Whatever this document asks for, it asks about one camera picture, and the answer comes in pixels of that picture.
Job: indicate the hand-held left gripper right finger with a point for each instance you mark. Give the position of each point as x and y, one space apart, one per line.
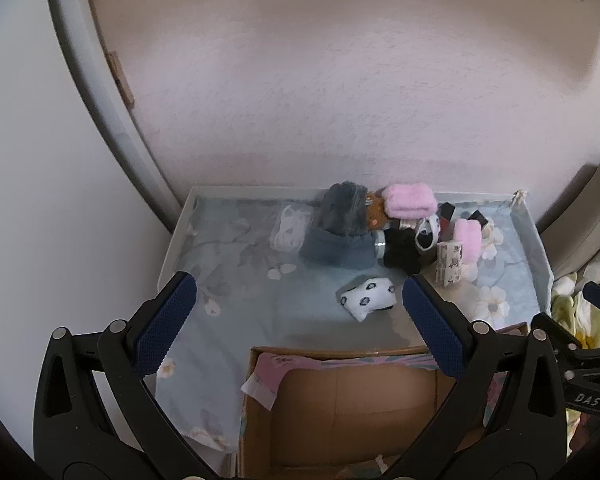
432 330

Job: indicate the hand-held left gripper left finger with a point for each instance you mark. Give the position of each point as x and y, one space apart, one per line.
167 325

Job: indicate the white sock with dark print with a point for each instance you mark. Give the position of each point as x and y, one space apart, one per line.
365 300

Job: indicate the black cloth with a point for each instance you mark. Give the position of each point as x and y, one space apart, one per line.
400 252

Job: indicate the brown cardboard box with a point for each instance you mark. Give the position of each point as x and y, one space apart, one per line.
355 410

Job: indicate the beige chair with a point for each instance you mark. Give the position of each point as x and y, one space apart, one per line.
595 210

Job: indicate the small pink folded towel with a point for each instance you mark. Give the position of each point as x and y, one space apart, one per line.
467 242

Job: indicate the white pouch with black trim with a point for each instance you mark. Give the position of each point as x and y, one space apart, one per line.
426 234

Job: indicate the pink patterned paper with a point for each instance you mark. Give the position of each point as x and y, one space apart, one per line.
270 367

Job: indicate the pale blue floral tablecloth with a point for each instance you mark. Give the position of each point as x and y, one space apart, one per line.
280 320

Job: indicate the red lip gloss black cap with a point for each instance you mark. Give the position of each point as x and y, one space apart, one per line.
447 212

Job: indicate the blue-grey folded cloth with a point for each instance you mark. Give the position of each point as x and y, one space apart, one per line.
335 252

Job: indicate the brown plush toy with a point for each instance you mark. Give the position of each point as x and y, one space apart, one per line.
376 212

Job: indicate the large pink folded towel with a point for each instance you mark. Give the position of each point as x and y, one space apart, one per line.
410 200

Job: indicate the white sock in clear bag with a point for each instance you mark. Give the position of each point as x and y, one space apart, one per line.
287 230

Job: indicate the dark grey fuzzy hat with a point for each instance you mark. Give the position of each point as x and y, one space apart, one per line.
342 205

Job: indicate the small wooden block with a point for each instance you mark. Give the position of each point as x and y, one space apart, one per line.
120 77

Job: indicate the grey curved frame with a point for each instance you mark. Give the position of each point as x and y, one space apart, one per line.
95 85

